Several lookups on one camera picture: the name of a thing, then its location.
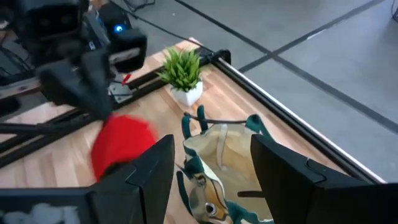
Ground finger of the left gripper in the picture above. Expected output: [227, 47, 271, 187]
[36, 60, 105, 121]
[81, 49, 114, 121]

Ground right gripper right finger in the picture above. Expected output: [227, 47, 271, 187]
[250, 133, 373, 224]

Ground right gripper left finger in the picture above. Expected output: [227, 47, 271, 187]
[89, 134, 175, 224]

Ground red and black garden glove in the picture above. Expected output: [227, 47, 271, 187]
[89, 113, 160, 184]

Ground dark green pruning shears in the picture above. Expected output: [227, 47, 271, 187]
[180, 104, 210, 140]

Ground beige gardening bag green trim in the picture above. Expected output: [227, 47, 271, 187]
[175, 113, 278, 224]

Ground green plant in white pot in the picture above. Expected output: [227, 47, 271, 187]
[155, 46, 205, 108]

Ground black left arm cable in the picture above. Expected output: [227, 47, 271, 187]
[108, 0, 219, 55]

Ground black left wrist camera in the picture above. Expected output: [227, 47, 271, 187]
[16, 0, 83, 39]

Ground black metal table frame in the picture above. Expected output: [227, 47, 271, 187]
[0, 47, 388, 188]

